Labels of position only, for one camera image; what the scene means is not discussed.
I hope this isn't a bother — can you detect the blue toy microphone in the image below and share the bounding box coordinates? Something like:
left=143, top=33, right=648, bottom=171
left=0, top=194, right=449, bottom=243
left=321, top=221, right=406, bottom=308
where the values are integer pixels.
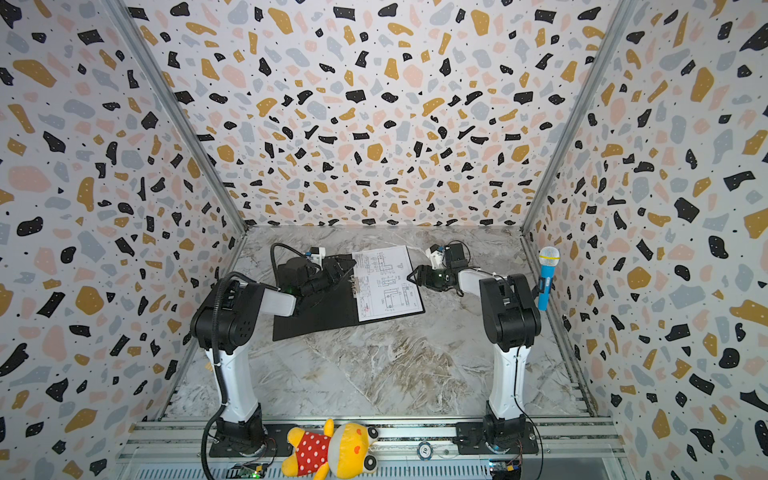
left=537, top=246, right=560, bottom=311

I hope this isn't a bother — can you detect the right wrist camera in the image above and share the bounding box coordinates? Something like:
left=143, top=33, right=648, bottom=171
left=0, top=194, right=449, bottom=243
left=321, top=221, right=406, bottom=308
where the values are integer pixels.
left=425, top=244, right=446, bottom=270

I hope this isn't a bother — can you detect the green circuit board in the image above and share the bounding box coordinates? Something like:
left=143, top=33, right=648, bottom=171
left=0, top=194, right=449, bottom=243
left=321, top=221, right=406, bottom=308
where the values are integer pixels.
left=229, top=462, right=269, bottom=479

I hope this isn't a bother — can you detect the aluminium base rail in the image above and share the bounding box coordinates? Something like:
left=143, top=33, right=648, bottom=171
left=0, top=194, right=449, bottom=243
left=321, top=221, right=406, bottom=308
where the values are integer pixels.
left=116, top=417, right=634, bottom=479

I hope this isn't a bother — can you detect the yellow plush toy red dress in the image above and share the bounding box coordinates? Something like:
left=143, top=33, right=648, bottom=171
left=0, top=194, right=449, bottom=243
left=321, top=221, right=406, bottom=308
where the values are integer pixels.
left=281, top=419, right=379, bottom=479

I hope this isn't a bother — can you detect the black corrugated cable hose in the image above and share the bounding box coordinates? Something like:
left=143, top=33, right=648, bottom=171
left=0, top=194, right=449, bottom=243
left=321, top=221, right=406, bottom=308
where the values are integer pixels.
left=200, top=241, right=307, bottom=480

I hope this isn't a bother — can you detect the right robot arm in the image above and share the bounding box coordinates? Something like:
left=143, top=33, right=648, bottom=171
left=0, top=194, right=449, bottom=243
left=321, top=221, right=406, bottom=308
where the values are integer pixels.
left=407, top=241, right=541, bottom=453

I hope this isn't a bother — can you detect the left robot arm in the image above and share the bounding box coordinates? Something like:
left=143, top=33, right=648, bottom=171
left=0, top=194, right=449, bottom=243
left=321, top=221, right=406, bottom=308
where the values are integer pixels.
left=190, top=247, right=358, bottom=456

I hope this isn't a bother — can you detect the poker chip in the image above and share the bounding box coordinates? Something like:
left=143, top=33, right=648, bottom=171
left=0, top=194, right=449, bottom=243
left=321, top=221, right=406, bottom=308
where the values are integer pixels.
left=417, top=442, right=433, bottom=461

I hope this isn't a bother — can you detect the paper with technical drawings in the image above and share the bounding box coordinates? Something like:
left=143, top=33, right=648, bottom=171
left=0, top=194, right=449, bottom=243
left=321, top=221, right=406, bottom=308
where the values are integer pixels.
left=352, top=245, right=425, bottom=323

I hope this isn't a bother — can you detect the right circuit board with wires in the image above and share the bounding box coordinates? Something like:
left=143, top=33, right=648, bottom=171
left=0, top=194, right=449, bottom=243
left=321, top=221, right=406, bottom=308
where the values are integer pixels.
left=489, top=459, right=522, bottom=480

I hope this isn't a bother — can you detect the orange folder black inside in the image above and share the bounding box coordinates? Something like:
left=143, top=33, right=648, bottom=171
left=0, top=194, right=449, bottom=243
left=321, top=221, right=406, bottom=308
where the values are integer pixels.
left=271, top=251, right=427, bottom=343

